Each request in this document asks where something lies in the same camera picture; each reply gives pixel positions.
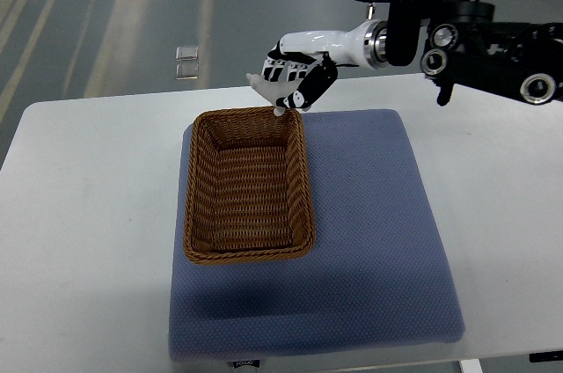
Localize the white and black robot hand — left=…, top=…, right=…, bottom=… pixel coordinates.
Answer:
left=261, top=20, right=387, bottom=111

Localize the white bear figurine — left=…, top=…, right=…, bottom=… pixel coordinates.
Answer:
left=245, top=73, right=301, bottom=116

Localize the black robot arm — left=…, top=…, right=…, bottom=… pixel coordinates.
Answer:
left=355, top=0, right=562, bottom=106

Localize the brown wicker basket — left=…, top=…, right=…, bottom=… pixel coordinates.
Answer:
left=183, top=107, right=316, bottom=265

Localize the upper metal floor plate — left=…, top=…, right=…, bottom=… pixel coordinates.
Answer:
left=175, top=45, right=198, bottom=61

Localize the blue quilted mat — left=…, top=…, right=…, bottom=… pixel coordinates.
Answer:
left=169, top=109, right=464, bottom=362

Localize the black label tag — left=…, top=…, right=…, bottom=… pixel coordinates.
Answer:
left=232, top=360, right=260, bottom=369

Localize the black box at table edge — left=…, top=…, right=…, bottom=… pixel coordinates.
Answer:
left=529, top=352, right=563, bottom=363

